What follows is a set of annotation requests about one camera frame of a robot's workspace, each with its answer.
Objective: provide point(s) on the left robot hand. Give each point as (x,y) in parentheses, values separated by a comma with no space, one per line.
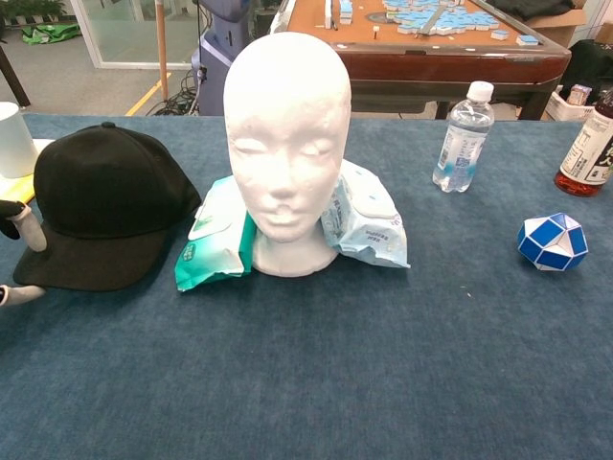
(36,237)

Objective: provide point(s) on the black baseball cap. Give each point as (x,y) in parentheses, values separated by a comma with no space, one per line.
(110,191)

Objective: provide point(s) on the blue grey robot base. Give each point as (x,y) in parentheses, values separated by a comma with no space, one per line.
(215,62)

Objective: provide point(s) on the white foam mannequin head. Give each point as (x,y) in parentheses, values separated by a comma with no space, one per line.
(287,120)

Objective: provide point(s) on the white yellow booklet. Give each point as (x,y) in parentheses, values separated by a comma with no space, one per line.
(19,189)

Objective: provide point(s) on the white plastic cup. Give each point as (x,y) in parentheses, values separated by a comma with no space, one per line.
(14,144)

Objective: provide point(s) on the green wet wipes pack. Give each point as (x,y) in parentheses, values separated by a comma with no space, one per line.
(211,249)

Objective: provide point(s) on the green plastic bag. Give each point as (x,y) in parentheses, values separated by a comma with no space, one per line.
(50,34)

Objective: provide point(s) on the white framed glass door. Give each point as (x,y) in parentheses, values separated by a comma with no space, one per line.
(134,33)

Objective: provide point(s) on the wooden pole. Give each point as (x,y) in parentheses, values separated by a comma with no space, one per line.
(163,48)

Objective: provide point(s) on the blue felt table cover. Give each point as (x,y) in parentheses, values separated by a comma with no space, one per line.
(306,364)

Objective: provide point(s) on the light blue wet wipes pack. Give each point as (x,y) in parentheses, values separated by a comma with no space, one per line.
(369,225)

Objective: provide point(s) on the brown mahjong table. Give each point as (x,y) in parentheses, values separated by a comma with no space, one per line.
(431,62)

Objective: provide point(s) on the clear water bottle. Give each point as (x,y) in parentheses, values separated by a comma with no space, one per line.
(462,144)

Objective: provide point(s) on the blue mahjong tile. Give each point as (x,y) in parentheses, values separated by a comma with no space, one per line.
(499,34)
(527,39)

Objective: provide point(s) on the blue white snake puzzle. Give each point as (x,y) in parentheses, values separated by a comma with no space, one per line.
(551,242)

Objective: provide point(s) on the white storage basket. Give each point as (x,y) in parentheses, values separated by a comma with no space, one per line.
(570,111)

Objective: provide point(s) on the dark tea bottle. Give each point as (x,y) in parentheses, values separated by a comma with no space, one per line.
(589,153)

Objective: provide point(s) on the open brown carton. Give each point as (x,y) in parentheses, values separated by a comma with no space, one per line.
(560,26)

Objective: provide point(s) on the black fabric bag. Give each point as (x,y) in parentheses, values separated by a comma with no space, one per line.
(591,62)

